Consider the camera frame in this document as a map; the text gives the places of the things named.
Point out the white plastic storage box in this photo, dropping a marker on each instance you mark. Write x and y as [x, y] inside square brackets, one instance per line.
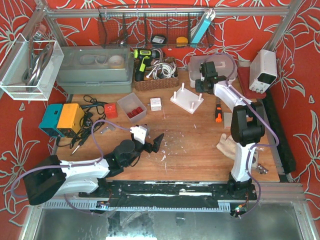
[223, 64]

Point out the soldering iron with cable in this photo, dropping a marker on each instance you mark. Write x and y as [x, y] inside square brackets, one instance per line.
[86, 122]

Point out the translucent box with orange label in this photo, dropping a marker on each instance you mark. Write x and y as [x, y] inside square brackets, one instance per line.
[227, 120]

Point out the clear acrylic hanging box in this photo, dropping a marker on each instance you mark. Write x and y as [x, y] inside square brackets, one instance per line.
[30, 74]

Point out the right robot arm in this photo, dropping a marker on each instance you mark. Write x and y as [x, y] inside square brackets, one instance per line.
[246, 127]

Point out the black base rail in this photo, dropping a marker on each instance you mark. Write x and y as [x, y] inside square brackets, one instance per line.
[216, 190]

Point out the black wire wall basket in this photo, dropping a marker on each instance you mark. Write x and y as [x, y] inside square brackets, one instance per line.
[133, 26]

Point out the white cube power socket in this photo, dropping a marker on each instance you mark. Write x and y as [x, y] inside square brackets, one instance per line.
[155, 104]

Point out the yellow teal soldering station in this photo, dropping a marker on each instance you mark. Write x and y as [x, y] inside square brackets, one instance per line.
[62, 120]

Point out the beige work glove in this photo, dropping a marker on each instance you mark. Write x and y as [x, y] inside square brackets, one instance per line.
[227, 146]

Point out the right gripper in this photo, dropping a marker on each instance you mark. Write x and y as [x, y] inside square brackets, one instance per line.
[207, 66]

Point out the small red springs in bin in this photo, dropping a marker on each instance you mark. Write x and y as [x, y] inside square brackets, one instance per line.
[135, 112]

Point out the yellow tape measure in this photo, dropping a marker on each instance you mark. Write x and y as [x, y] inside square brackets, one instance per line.
[181, 42]

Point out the white peg board fixture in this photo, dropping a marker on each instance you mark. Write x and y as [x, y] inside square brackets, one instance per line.
[186, 99]

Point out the woven wicker basket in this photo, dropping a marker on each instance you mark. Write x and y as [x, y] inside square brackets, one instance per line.
[155, 84]

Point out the translucent spring bin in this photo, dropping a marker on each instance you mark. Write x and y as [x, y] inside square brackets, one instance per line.
[131, 102]

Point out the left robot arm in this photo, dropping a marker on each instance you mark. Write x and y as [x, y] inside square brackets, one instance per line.
[55, 177]

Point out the green cordless drill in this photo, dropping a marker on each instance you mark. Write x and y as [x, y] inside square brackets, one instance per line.
[144, 57]

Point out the red cube block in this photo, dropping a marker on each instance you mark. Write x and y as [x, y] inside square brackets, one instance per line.
[110, 110]

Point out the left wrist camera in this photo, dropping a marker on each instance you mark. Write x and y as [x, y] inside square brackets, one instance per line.
[140, 132]

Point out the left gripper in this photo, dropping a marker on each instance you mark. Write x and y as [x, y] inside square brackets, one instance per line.
[148, 146]

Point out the grey plastic tape container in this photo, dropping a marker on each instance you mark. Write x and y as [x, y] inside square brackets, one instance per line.
[96, 70]

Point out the orange black screwdriver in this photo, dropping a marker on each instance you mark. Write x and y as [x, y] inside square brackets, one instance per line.
[218, 111]

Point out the white bench power supply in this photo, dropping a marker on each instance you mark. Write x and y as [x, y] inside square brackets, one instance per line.
[263, 71]

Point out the small metal bracket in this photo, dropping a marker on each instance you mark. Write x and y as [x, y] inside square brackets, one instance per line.
[109, 127]

